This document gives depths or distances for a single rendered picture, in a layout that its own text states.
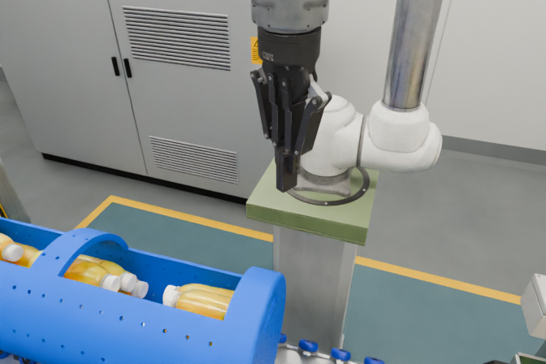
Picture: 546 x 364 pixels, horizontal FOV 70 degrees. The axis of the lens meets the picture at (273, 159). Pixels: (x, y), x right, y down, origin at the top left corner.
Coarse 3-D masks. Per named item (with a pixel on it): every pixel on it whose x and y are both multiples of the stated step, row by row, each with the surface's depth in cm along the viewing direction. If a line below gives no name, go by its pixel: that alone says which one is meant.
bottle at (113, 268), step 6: (84, 258) 89; (90, 258) 89; (96, 258) 90; (102, 264) 88; (108, 264) 88; (114, 264) 89; (108, 270) 87; (114, 270) 87; (120, 270) 88; (120, 276) 87; (120, 288) 87
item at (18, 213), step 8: (0, 160) 127; (0, 168) 127; (0, 176) 128; (8, 176) 131; (0, 184) 128; (8, 184) 131; (0, 192) 129; (8, 192) 132; (0, 200) 130; (8, 200) 132; (16, 200) 135; (0, 208) 132; (8, 208) 132; (16, 208) 136; (0, 216) 135; (8, 216) 134; (16, 216) 136; (24, 216) 140
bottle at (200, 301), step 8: (176, 296) 76; (184, 296) 75; (192, 296) 75; (200, 296) 75; (208, 296) 75; (216, 296) 75; (224, 296) 76; (176, 304) 76; (184, 304) 74; (192, 304) 74; (200, 304) 74; (208, 304) 74; (216, 304) 73; (224, 304) 73; (192, 312) 73; (200, 312) 73; (208, 312) 73; (216, 312) 72; (224, 312) 72
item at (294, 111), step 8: (288, 80) 46; (288, 88) 47; (288, 96) 47; (288, 104) 48; (296, 104) 49; (304, 104) 50; (288, 112) 49; (296, 112) 50; (288, 120) 50; (296, 120) 50; (288, 128) 51; (296, 128) 51; (288, 136) 51; (296, 136) 52; (288, 144) 52; (280, 152) 53; (288, 152) 52
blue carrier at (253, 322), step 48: (48, 240) 103; (96, 240) 83; (0, 288) 74; (48, 288) 73; (96, 288) 71; (240, 288) 70; (0, 336) 75; (48, 336) 71; (96, 336) 68; (144, 336) 67; (192, 336) 65; (240, 336) 64
